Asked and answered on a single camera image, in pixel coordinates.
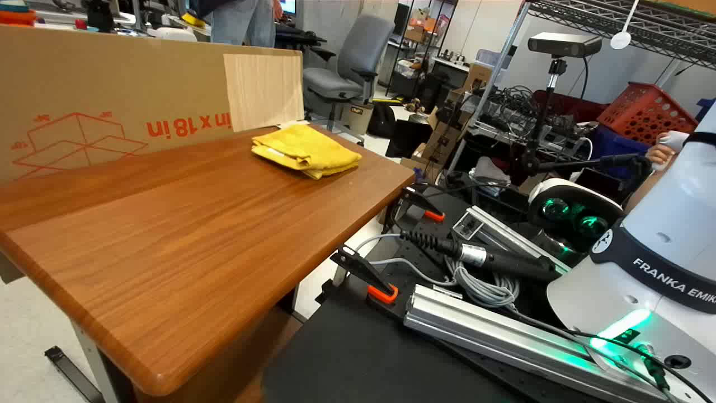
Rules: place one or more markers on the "black camera stand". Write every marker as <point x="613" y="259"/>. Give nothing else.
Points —
<point x="552" y="98"/>

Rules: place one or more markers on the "person in blue jeans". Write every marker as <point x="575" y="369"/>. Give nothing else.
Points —
<point x="237" y="24"/>

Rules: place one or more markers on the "black stereo camera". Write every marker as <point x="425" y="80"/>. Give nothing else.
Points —
<point x="564" y="43"/>

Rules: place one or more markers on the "metal table frame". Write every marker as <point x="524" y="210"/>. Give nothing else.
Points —
<point x="93" y="365"/>

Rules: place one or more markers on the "black orange bar clamp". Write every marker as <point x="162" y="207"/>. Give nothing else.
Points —
<point x="382" y="291"/>
<point x="435" y="216"/>

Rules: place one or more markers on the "blue plastic bin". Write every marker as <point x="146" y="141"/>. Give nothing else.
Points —
<point x="616" y="149"/>

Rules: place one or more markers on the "red plastic basket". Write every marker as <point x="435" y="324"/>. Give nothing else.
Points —
<point x="641" y="113"/>

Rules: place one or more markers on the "short silver aluminium extrusion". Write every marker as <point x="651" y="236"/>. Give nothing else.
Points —
<point x="494" y="231"/>

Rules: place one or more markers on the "white VR headset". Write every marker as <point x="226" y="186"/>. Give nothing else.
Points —
<point x="573" y="213"/>

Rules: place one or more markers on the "long silver aluminium rail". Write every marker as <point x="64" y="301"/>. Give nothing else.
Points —
<point x="478" y="325"/>

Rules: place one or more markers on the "grey padded office chair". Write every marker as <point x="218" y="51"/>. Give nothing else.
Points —
<point x="350" y="52"/>

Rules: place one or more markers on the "dark red bin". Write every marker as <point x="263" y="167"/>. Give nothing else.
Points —
<point x="566" y="103"/>

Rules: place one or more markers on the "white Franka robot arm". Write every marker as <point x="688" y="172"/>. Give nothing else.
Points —
<point x="657" y="224"/>

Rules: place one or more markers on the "black robot mounting board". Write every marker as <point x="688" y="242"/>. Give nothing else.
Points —
<point x="337" y="360"/>

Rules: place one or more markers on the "white round hanging object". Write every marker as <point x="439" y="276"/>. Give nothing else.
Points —
<point x="621" y="39"/>

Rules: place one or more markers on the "large printed cardboard box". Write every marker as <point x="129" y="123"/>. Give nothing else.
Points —
<point x="91" y="81"/>

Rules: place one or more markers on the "yellow terry towel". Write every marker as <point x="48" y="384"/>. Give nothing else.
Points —
<point x="306" y="149"/>

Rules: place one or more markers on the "light wood panel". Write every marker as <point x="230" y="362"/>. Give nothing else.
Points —
<point x="264" y="90"/>

